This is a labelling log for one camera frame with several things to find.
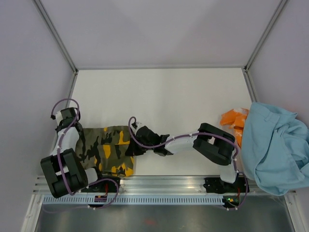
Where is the camouflage trousers yellow green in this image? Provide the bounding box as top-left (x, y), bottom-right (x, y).
top-left (75, 126), bottom-right (134, 177)

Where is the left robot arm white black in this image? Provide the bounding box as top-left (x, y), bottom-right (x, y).
top-left (41, 107), bottom-right (105, 198)

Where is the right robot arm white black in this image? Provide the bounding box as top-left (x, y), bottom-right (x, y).
top-left (126, 122), bottom-right (249, 194)

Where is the orange garment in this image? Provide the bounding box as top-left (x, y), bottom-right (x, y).
top-left (220, 108), bottom-right (249, 148)

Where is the light blue garment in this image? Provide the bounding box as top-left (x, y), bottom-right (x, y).
top-left (241, 102), bottom-right (309, 196)

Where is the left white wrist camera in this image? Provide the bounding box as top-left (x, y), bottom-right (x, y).
top-left (55, 111), bottom-right (63, 123)

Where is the aluminium mounting rail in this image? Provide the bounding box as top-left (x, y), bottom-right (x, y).
top-left (33, 175), bottom-right (296, 195)

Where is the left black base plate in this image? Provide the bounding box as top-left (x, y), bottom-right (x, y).
top-left (81, 180), bottom-right (117, 193)

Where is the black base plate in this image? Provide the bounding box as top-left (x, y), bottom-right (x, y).
top-left (81, 180), bottom-right (117, 193)
top-left (203, 177), bottom-right (250, 194)

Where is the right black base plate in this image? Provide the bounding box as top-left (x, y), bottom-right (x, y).
top-left (203, 177), bottom-right (250, 194)

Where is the white slotted cable duct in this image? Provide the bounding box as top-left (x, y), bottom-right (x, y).
top-left (43, 195), bottom-right (224, 205)

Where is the left aluminium frame post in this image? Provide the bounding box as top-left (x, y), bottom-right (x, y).
top-left (32, 0), bottom-right (78, 74)

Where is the aluminium frame post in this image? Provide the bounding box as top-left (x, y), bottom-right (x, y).
top-left (243, 0), bottom-right (289, 73)
top-left (32, 0), bottom-right (78, 74)

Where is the right aluminium frame post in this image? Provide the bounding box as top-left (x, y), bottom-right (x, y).
top-left (243, 0), bottom-right (289, 73)

